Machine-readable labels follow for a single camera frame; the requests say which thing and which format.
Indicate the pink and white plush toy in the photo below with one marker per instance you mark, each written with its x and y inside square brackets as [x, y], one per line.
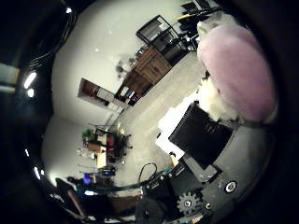
[236, 71]

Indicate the wooden cabinet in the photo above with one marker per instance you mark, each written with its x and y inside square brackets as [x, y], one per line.
[149, 70]

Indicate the red office chair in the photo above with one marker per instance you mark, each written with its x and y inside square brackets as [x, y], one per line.
[111, 142]

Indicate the black metal rack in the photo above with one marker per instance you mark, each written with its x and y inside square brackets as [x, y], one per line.
[165, 35]

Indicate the green potted plant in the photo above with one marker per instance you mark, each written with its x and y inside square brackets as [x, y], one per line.
[88, 135]

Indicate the yellow and black equipment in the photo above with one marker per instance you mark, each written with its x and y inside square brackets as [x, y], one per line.
[190, 14]

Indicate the brown wall shelf niche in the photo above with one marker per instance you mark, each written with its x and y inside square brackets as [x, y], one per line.
[92, 90]

